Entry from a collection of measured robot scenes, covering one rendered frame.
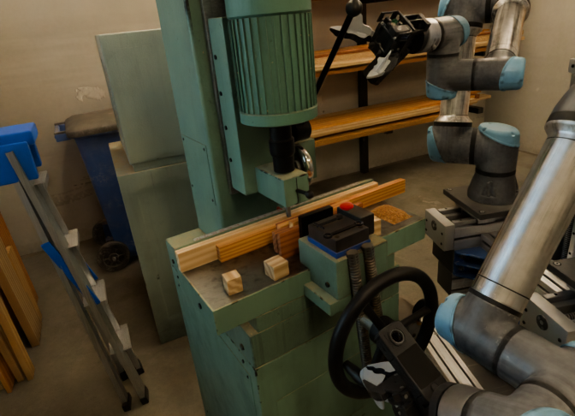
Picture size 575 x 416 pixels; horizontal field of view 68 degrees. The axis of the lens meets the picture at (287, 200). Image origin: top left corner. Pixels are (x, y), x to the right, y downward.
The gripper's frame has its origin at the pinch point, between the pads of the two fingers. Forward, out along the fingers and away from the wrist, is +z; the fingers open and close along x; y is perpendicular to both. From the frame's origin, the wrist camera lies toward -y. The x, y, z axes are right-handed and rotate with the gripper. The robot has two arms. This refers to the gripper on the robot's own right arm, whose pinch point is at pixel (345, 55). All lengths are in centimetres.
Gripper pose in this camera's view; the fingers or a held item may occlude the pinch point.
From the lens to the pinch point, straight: 96.7
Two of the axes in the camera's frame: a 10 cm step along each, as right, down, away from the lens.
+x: 4.7, 8.1, -3.5
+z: -8.4, 2.8, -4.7
